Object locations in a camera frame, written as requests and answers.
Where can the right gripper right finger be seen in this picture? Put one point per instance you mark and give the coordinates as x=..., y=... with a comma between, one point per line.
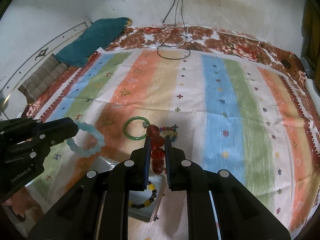
x=218, y=205

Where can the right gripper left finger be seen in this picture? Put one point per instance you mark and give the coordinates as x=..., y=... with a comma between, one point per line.
x=96, y=206

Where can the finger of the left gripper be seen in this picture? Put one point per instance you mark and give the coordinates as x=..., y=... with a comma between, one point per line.
x=60, y=129

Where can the green jade bangle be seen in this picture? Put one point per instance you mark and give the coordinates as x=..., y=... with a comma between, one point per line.
x=128, y=135

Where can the person left hand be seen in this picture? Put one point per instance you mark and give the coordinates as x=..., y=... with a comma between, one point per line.
x=22, y=201

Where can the silver metal tin box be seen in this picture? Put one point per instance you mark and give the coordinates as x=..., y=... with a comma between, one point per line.
x=144, y=205

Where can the grey folded blanket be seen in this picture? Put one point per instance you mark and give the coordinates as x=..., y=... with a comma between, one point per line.
x=47, y=73

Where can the striped colourful cloth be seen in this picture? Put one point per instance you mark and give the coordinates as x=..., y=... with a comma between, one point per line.
x=223, y=111

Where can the teal pillow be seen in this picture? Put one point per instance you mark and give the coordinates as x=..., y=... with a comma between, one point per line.
x=100, y=34

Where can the floral red bedsheet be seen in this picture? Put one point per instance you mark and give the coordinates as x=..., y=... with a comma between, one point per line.
x=63, y=167

